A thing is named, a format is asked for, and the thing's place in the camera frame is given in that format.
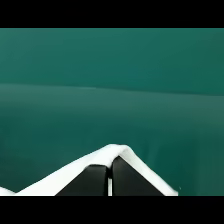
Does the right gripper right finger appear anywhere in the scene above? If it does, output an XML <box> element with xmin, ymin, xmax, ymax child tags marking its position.
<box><xmin>111</xmin><ymin>155</ymin><xmax>167</xmax><ymax>197</ymax></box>

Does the white garment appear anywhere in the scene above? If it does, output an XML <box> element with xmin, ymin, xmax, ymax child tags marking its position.
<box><xmin>0</xmin><ymin>143</ymin><xmax>179</xmax><ymax>197</ymax></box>

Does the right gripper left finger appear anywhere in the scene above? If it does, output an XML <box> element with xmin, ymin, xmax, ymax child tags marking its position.
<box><xmin>55</xmin><ymin>164</ymin><xmax>109</xmax><ymax>197</ymax></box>

